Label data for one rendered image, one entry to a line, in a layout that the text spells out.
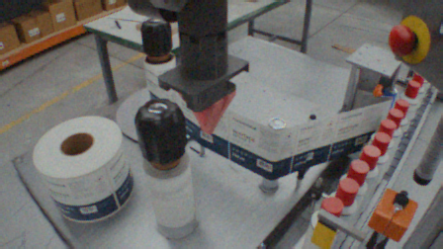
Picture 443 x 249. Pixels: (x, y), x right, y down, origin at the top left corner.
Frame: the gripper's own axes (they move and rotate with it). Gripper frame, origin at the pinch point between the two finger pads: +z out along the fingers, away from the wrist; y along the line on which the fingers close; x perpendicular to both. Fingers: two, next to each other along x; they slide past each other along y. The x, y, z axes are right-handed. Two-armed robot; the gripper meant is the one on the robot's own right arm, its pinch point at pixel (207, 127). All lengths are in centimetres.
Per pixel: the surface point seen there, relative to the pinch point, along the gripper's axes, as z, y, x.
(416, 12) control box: -17.3, -16.8, 19.2
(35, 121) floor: 118, -20, -219
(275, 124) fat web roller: 11.9, -20.2, -1.1
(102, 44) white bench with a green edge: 52, -64, -155
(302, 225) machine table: 35.6, -19.1, 10.0
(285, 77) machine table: 36, -75, -30
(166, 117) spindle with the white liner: 1.0, 1.2, -7.3
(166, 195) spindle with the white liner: 16.6, 3.9, -7.2
